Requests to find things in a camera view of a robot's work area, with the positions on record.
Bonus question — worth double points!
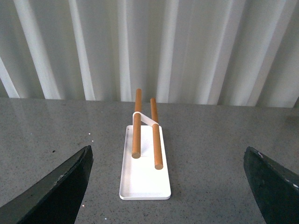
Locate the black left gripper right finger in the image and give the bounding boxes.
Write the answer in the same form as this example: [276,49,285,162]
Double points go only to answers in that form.
[243,147,299,224]

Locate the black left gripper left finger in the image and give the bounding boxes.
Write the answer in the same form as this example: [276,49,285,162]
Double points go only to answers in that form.
[0,146,93,224]

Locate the white rack with wooden rods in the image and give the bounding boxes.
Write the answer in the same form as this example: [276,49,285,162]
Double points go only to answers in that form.
[119,89,171,200]

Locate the white curtain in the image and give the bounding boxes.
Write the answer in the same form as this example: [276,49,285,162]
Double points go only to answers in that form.
[0,0,299,107]

